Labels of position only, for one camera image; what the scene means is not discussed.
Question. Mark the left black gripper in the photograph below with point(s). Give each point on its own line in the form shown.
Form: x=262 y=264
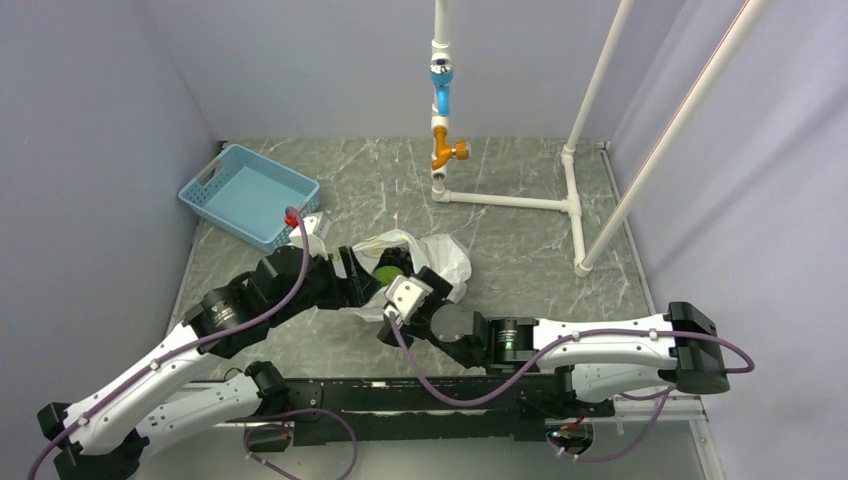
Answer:
x=351 y=291

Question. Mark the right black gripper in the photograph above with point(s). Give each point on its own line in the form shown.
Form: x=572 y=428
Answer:
x=440 y=292

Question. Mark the white printed plastic bag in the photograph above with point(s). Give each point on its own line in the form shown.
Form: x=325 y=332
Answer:
x=442 y=253

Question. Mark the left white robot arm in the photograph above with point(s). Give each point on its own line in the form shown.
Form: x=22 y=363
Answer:
x=109 y=433

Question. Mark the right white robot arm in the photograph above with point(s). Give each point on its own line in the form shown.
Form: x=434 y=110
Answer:
x=678 y=349

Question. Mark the green fake fruit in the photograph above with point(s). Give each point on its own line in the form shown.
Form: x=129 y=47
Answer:
x=386 y=274

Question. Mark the orange pipe tap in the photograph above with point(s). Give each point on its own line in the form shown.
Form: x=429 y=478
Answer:
x=444 y=151

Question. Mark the light blue plastic basket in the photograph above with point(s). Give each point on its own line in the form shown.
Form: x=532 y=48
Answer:
x=246 y=194

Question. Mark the blue pipe valve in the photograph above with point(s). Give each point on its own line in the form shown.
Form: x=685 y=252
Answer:
x=441 y=74

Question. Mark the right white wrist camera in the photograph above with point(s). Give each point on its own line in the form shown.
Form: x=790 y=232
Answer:
x=405 y=295

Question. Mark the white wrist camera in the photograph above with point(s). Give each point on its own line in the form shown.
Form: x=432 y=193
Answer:
x=312 y=228
x=405 y=295

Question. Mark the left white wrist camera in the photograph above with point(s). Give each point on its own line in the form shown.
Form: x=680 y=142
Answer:
x=312 y=228

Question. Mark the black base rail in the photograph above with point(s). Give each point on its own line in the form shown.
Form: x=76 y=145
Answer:
x=324 y=410

